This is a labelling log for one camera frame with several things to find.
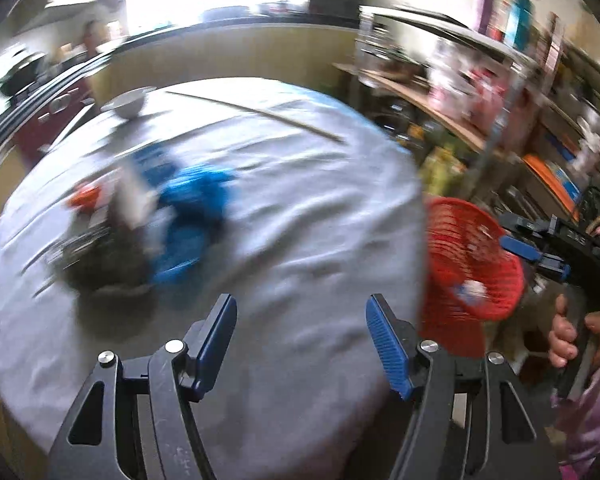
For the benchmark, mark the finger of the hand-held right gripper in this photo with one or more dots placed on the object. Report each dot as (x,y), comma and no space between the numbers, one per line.
(527,223)
(520,249)

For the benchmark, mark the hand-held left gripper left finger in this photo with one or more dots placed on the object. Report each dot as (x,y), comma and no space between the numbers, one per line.
(223,327)

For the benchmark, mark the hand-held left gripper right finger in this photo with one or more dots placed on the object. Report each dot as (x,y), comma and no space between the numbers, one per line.
(386,345)

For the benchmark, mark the red plastic basket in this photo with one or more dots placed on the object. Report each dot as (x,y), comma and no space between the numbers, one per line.
(475,250)

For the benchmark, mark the small white wrapper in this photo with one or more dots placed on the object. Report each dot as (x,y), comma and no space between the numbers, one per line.
(472,290)

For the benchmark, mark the blue plastic bag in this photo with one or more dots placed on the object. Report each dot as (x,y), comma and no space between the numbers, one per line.
(197,205)

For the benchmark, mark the dark wrapper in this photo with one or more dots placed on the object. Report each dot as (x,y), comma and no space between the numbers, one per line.
(105,260)

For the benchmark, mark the person's right forearm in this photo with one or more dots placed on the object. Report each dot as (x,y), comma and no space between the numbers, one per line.
(592,410)

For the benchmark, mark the person's right hand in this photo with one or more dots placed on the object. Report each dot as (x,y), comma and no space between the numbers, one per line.
(564,332)

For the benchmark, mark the orange board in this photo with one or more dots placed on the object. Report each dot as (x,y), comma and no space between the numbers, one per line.
(550,176)

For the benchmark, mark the yellow plastic bag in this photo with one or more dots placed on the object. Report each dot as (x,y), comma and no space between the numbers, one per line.
(440,170)

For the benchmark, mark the metal storage rack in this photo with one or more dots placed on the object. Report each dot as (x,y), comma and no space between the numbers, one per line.
(495,125)

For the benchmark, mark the grey tablecloth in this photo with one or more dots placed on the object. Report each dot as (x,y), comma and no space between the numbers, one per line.
(290,240)

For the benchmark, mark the small orange item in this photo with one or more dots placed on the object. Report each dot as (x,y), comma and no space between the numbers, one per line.
(86,197)

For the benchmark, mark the teal bottle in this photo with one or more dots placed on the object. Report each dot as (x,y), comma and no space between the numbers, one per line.
(520,17)

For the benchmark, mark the thin white stick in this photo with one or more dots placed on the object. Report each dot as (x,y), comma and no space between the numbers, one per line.
(260,114)

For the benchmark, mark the purple bottle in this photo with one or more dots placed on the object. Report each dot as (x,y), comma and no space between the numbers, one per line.
(485,7)

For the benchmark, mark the white bowl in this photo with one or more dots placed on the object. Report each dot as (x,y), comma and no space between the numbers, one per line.
(126,102)

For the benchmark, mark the maroon cabinet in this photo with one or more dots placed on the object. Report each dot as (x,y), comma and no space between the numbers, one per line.
(47,125)

